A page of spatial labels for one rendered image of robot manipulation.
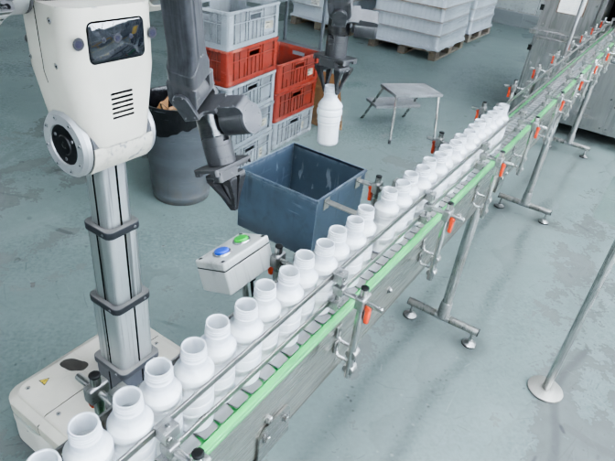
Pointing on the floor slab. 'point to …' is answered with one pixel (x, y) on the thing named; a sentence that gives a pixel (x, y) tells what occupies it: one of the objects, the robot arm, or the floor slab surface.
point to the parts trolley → (299, 43)
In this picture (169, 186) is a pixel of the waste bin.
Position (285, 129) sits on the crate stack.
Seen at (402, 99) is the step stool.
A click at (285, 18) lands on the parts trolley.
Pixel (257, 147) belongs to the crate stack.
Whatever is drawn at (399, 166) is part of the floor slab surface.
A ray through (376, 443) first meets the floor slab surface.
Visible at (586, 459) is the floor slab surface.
